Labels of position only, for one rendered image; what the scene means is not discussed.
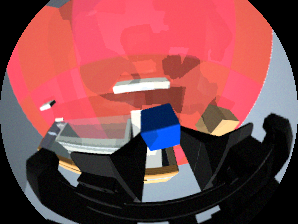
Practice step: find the small blue block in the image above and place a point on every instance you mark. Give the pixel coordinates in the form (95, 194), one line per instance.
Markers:
(159, 127)

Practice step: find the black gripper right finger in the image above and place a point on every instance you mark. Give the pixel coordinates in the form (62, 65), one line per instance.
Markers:
(205, 152)

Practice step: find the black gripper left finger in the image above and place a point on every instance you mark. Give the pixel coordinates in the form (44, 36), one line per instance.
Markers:
(127, 165)

